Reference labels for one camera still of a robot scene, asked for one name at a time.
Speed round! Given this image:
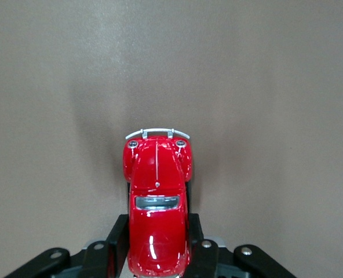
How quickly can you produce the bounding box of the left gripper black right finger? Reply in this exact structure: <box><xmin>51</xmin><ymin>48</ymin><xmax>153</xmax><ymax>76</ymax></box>
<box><xmin>185</xmin><ymin>213</ymin><xmax>298</xmax><ymax>278</ymax></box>

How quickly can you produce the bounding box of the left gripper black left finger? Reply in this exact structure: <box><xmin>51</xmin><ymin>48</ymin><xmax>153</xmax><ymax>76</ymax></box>
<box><xmin>3</xmin><ymin>213</ymin><xmax>132</xmax><ymax>278</ymax></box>

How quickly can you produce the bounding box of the red beetle toy car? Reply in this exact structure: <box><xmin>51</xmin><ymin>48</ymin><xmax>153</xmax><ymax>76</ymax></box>
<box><xmin>122</xmin><ymin>128</ymin><xmax>194</xmax><ymax>277</ymax></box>

